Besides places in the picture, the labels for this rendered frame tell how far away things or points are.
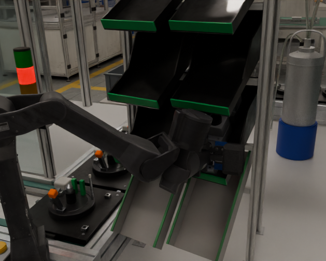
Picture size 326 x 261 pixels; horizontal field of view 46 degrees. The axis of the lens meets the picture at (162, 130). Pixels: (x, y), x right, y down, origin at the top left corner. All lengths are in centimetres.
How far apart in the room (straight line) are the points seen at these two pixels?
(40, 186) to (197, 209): 61
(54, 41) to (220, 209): 550
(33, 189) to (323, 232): 95
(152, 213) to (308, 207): 61
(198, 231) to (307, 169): 78
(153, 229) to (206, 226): 13
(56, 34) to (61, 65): 47
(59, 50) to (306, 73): 504
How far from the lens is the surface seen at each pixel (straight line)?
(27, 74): 122
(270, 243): 122
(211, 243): 95
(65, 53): 616
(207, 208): 97
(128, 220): 103
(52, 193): 109
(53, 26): 619
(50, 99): 58
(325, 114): 209
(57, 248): 107
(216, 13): 80
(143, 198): 102
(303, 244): 124
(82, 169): 139
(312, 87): 160
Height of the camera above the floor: 162
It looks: 23 degrees down
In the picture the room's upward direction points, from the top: 2 degrees counter-clockwise
